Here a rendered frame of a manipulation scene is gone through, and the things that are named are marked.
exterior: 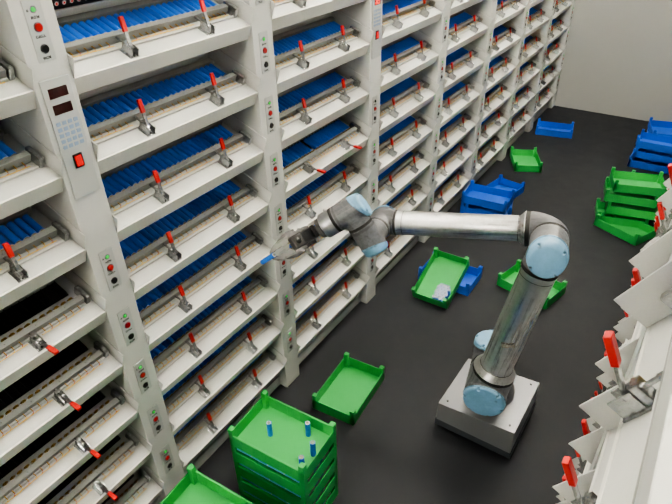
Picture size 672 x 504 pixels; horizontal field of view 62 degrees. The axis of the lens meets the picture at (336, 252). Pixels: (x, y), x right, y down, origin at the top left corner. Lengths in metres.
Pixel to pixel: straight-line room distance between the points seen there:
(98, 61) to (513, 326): 1.41
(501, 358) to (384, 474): 0.67
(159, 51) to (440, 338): 1.90
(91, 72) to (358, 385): 1.73
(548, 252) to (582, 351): 1.27
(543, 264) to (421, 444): 0.99
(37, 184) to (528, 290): 1.37
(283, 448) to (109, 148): 1.10
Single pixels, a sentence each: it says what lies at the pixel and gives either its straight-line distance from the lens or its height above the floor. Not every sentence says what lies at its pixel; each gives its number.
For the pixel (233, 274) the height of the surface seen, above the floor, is 0.75.
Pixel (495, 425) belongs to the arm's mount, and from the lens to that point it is 2.30.
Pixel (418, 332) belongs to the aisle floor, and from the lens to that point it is 2.87.
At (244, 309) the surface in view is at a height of 0.56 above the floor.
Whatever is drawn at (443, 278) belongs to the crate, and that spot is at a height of 0.07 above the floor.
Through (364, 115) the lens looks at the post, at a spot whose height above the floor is 1.04.
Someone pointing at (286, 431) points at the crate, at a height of 0.32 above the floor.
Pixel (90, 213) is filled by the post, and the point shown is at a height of 1.23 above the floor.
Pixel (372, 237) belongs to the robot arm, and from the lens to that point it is 1.87.
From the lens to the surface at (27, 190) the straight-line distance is 1.42.
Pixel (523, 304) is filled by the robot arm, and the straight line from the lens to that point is 1.86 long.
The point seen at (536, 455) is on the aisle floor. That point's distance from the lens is 2.48.
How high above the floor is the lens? 1.91
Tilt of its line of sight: 34 degrees down
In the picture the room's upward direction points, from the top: 1 degrees counter-clockwise
